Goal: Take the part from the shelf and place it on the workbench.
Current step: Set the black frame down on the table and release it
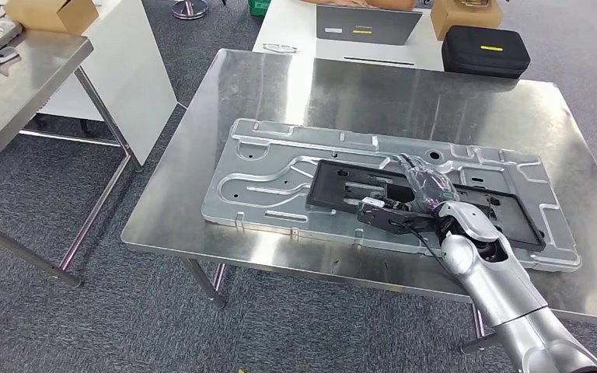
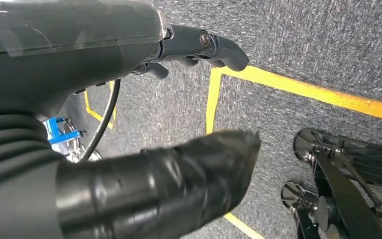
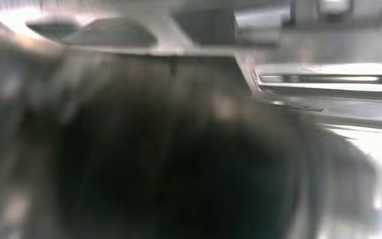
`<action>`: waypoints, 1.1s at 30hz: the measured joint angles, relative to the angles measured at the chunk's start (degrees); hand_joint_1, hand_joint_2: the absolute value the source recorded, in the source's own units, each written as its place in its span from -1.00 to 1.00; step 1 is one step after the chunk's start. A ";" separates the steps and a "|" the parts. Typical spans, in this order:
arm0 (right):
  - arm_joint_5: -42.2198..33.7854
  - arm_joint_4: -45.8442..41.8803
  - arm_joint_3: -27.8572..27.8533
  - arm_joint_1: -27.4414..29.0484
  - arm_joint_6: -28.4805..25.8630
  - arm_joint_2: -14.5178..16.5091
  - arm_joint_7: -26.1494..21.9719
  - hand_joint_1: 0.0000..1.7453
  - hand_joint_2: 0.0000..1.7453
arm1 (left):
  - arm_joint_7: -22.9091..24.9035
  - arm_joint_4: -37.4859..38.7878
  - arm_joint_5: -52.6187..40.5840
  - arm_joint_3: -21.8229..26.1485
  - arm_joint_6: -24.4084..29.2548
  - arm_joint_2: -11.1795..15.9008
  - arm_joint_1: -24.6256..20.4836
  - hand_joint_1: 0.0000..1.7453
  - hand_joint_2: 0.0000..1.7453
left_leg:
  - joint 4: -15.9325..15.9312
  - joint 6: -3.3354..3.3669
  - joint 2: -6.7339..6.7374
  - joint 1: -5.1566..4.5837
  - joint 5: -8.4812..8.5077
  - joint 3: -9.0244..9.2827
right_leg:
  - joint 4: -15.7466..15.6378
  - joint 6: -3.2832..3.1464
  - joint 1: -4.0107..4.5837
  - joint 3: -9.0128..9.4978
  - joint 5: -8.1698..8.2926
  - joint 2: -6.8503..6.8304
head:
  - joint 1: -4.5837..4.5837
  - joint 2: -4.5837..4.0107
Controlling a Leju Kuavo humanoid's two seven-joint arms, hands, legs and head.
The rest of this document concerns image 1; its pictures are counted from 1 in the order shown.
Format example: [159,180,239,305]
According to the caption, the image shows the chrome post round base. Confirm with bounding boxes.
[171,0,209,20]

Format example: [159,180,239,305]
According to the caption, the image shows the brown cardboard box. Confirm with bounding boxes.
[3,0,100,36]
[429,0,504,41]

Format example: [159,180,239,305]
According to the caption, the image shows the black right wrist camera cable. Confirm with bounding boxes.
[403,222,456,271]

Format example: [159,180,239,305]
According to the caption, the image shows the grey laptop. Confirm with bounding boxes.
[315,5,424,47]

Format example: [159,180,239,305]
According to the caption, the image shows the black plastic panel part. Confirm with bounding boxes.
[305,159,546,253]

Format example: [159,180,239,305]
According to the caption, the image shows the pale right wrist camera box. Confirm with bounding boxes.
[356,195,436,236]

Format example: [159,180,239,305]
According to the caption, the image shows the black zip case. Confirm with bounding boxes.
[441,26,531,80]

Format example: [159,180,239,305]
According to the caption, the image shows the white office desk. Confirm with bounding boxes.
[252,0,446,72]

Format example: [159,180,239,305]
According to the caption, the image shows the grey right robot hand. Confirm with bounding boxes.
[396,153,459,214]

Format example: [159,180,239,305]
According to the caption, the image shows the stainless steel side table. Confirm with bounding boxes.
[0,28,141,288]

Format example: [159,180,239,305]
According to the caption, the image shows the stainless steel workbench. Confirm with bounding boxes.
[121,48,597,356]

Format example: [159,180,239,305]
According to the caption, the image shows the white panel desk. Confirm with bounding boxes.
[38,0,179,167]

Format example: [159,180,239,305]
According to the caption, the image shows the stamped galvanised metal panel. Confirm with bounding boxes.
[201,118,583,273]

